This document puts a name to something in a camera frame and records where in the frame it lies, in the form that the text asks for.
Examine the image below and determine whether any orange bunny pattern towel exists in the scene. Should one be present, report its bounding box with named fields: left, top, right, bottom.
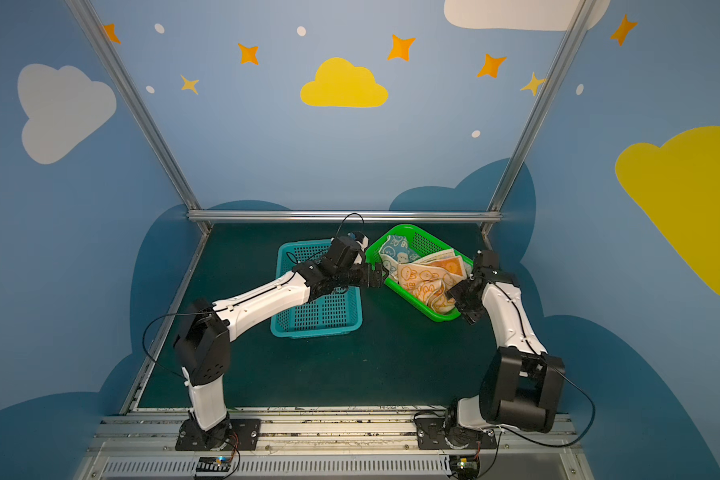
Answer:
left=397, top=256, right=471, bottom=315

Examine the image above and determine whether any teal plastic basket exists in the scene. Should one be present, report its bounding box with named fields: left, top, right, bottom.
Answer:
left=270, top=239, right=363, bottom=339

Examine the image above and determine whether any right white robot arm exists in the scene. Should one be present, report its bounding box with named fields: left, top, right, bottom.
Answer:
left=447, top=250, right=565, bottom=433

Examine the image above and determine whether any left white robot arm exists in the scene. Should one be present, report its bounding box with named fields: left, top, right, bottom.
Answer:
left=173, top=232, right=389, bottom=433

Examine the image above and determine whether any teal pattern towel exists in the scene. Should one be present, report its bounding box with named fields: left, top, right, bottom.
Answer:
left=379, top=235, right=421, bottom=280

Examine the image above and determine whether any right small circuit board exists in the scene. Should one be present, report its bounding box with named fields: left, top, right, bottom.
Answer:
left=448, top=456, right=480, bottom=480

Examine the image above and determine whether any small circuit board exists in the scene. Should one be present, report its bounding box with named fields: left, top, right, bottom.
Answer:
left=448, top=456, right=480, bottom=480
left=193, top=456, right=232, bottom=479

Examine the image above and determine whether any left small circuit board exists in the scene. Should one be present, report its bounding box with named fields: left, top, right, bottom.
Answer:
left=193, top=456, right=232, bottom=479

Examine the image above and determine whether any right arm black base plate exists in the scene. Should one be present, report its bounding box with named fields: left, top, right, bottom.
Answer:
left=413, top=416, right=497, bottom=450

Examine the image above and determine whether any horizontal aluminium frame rail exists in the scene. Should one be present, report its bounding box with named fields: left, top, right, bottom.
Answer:
left=187, top=210, right=502, bottom=223

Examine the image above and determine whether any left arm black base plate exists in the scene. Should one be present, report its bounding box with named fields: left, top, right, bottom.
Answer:
left=175, top=416, right=261, bottom=452

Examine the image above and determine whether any right aluminium frame post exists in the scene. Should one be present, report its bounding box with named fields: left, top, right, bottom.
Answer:
left=481, top=0, right=597, bottom=245

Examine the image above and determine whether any aluminium frame post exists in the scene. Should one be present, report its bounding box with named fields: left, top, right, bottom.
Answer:
left=66, top=0, right=201, bottom=214
left=481, top=0, right=597, bottom=245

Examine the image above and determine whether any left aluminium frame post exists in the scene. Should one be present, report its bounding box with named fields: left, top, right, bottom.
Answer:
left=66, top=0, right=201, bottom=214

